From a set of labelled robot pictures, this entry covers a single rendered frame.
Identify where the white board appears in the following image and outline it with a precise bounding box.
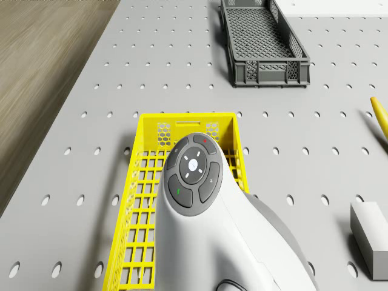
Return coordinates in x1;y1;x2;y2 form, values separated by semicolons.
269;0;388;18

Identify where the banana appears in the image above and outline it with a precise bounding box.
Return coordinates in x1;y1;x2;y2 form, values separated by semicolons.
370;96;388;143

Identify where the yellow basket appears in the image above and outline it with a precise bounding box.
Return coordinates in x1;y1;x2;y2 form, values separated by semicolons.
102;112;251;291

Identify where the grey cube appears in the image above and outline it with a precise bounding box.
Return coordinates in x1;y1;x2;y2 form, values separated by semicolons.
350;201;388;281

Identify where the dark grey basket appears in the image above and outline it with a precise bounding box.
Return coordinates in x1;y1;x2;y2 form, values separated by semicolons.
219;0;312;89

